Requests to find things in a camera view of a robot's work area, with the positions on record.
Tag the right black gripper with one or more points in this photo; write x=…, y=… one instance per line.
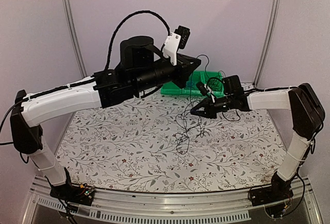
x=210, y=111

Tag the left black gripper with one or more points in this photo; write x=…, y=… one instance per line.
x=185, y=68

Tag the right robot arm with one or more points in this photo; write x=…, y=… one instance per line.
x=307, y=114

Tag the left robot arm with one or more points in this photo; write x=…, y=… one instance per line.
x=143, y=70

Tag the left green bin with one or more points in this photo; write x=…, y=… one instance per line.
x=170, y=89

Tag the green bin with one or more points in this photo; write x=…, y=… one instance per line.
x=214, y=82
x=190, y=88
x=170, y=89

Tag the middle green bin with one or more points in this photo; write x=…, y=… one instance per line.
x=190, y=88

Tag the right green bin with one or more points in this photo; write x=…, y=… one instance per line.
x=214, y=82

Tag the floral table mat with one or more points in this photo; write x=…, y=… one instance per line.
x=156, y=145

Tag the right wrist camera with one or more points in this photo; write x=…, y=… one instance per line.
x=205, y=91

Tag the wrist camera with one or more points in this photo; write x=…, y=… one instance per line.
x=175, y=41
x=205, y=91

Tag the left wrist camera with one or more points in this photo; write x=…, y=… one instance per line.
x=175, y=41

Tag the front aluminium rail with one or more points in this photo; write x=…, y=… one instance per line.
x=114, y=206

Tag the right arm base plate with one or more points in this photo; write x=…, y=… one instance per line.
x=260, y=195

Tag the right aluminium post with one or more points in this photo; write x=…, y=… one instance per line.
x=267, y=42

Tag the aluminium post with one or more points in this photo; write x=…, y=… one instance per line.
x=267, y=42
x=74, y=38

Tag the left aluminium post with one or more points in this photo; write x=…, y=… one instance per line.
x=74, y=38

